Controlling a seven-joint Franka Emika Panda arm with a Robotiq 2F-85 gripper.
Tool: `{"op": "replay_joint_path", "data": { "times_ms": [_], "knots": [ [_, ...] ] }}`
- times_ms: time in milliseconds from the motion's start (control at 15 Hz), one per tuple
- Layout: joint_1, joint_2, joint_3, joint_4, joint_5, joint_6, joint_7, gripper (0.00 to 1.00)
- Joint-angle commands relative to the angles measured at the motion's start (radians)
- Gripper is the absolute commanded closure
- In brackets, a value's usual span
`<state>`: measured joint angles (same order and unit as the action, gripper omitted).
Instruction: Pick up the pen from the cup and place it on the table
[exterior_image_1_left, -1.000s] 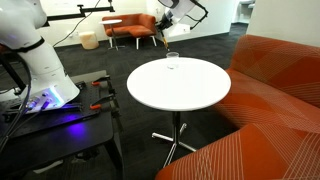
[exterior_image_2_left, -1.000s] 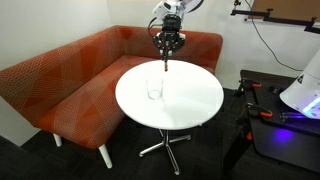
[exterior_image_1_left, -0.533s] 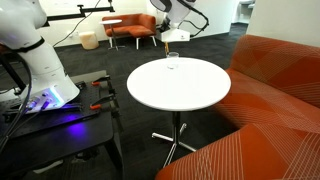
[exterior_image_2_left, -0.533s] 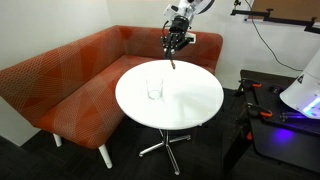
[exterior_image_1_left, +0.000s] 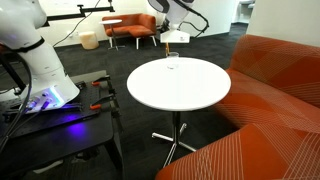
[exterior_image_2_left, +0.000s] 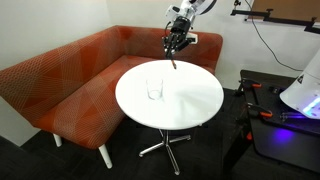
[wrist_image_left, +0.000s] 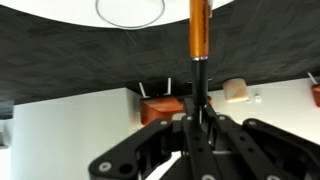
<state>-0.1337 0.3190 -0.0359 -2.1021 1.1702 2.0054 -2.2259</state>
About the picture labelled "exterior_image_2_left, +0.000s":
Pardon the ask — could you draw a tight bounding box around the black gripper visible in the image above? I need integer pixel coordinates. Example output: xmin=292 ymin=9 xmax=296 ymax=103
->
xmin=163 ymin=15 xmax=193 ymax=58

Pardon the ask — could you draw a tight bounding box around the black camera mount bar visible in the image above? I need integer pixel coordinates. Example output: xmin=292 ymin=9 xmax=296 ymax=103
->
xmin=230 ymin=0 xmax=320 ymax=35

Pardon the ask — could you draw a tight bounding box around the black hanging cable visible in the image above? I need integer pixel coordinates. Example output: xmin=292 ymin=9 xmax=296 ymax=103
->
xmin=244 ymin=0 xmax=303 ymax=73

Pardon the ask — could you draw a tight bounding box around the small black box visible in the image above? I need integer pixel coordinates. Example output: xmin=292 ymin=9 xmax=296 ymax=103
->
xmin=268 ymin=85 xmax=282 ymax=95

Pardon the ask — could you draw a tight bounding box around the orange patterned corner sofa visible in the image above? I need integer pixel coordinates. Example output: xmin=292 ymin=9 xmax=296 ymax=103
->
xmin=0 ymin=24 xmax=224 ymax=169

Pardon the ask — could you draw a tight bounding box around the orange and black pen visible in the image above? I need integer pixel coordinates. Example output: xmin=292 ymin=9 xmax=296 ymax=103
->
xmin=169 ymin=54 xmax=178 ymax=70

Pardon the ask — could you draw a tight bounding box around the brown cork board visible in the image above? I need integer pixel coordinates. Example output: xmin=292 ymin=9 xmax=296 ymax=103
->
xmin=248 ymin=0 xmax=320 ymax=23

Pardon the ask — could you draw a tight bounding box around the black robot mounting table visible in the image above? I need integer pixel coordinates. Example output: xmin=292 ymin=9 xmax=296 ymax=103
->
xmin=221 ymin=69 xmax=320 ymax=174

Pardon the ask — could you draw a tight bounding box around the clear glass cup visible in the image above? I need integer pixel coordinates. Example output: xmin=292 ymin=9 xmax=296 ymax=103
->
xmin=145 ymin=78 xmax=165 ymax=102

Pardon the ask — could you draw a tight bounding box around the chrome table pedestal base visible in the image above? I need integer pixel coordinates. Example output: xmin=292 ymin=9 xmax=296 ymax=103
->
xmin=138 ymin=128 xmax=193 ymax=177

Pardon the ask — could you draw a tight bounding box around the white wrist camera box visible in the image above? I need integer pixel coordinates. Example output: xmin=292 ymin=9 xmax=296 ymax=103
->
xmin=184 ymin=31 xmax=200 ymax=45

